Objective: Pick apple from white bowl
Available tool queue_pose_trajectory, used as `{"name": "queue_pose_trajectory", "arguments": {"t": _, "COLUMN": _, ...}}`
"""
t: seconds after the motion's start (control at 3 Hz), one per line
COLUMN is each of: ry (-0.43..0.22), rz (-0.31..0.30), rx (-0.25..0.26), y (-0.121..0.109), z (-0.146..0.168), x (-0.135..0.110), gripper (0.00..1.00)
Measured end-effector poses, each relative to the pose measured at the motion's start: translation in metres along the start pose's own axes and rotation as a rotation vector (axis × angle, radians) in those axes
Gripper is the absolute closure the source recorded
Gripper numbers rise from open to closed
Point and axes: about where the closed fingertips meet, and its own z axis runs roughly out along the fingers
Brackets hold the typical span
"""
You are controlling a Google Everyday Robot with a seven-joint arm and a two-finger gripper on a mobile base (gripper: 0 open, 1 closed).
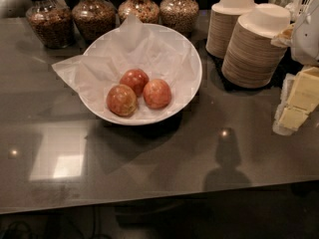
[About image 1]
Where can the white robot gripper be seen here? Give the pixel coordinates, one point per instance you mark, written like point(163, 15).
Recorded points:
point(308, 41)

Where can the red apple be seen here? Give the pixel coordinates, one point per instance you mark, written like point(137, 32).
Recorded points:
point(136, 79)
point(157, 94)
point(122, 100)

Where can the white bowl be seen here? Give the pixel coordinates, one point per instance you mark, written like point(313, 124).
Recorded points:
point(186, 63)

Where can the white stirrer sticks bundle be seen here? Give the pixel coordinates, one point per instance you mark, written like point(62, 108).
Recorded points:
point(305, 5)

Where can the black tray under bowls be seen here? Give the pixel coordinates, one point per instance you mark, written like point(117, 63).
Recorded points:
point(286, 66)

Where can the back stack paper bowls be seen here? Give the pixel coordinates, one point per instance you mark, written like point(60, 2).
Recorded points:
point(223, 17)

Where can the white tissue paper liner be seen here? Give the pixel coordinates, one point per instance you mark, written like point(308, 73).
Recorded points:
point(99, 70)

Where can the far left cereal jar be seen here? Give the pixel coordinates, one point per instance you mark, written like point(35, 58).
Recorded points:
point(52, 22)

